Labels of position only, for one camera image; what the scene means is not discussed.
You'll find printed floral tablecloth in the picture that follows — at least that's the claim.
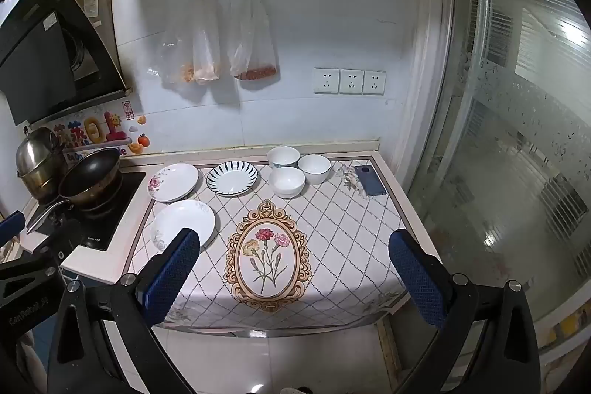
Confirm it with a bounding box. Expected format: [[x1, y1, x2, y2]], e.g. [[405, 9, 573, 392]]
[[121, 151, 417, 333]]

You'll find plastic bag with red contents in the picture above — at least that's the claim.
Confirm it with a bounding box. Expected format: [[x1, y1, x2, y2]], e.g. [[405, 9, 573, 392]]
[[226, 0, 279, 82]]

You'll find black range hood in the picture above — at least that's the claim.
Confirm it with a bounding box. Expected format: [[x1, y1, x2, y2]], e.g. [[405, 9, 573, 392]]
[[0, 0, 133, 128]]

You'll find plain white bowl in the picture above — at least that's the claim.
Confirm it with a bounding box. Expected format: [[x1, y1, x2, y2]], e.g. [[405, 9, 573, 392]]
[[269, 166, 307, 199]]

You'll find colourful wall sticker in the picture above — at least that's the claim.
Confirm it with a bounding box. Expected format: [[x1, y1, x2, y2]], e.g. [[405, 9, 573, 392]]
[[50, 100, 151, 168]]

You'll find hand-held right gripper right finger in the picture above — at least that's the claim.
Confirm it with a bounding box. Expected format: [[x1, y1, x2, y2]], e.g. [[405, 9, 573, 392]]
[[388, 229, 541, 394]]

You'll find stainless steel pot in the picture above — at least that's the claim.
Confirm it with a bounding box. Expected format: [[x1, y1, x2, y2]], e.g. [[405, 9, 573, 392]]
[[15, 126, 66, 202]]

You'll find white wall socket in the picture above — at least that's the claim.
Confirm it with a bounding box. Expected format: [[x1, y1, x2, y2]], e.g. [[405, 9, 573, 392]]
[[339, 68, 365, 95], [314, 68, 341, 95], [362, 70, 387, 96]]

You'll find plastic bag with orange contents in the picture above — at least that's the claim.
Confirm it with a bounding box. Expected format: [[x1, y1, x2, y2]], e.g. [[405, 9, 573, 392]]
[[190, 0, 222, 85]]

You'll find black frying pan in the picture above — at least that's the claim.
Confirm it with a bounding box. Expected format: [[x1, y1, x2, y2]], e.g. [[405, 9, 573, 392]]
[[25, 147, 123, 236]]

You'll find white bowl with black rim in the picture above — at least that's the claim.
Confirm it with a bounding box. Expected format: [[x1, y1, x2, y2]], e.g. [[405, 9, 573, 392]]
[[297, 154, 332, 185]]

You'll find white bowl with blue leaves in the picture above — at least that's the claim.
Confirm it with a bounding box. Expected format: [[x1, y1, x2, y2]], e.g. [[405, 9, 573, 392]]
[[206, 161, 259, 196]]

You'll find black induction cooktop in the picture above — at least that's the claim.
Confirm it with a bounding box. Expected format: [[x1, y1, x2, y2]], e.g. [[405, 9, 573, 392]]
[[27, 169, 147, 253]]

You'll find white bowl with coloured dots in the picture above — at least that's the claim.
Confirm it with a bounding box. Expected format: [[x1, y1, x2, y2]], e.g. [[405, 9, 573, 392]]
[[266, 146, 301, 170]]

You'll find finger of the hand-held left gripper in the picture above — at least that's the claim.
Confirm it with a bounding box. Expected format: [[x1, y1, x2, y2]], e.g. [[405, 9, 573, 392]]
[[0, 210, 27, 248]]

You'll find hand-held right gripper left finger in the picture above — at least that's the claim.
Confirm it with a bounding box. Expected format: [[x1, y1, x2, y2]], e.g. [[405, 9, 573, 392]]
[[48, 228, 201, 394]]

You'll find white plate with grey flower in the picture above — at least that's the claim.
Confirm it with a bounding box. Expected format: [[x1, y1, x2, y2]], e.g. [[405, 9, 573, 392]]
[[150, 199, 217, 251]]

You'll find blue smartphone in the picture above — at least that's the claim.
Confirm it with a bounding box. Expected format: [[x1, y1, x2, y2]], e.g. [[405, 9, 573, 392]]
[[353, 165, 388, 198]]

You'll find clear plastic bag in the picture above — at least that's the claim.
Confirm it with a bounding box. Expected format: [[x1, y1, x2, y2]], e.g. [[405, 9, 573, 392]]
[[156, 0, 197, 85]]

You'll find white plate with pink flower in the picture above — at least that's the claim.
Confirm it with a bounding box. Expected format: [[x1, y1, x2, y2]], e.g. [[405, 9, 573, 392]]
[[147, 163, 199, 203]]

